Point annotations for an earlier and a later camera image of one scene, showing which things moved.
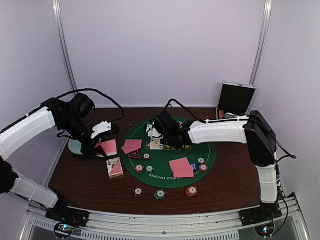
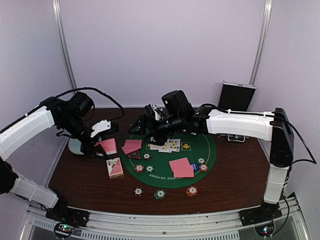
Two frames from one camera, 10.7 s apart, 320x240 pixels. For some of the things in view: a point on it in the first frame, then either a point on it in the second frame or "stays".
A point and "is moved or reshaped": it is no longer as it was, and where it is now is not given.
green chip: (149, 168) stays
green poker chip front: (159, 194) stays
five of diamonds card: (152, 131) is moved or reshaped
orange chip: (203, 167) stays
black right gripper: (178, 122) → (143, 119)
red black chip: (147, 156) stays
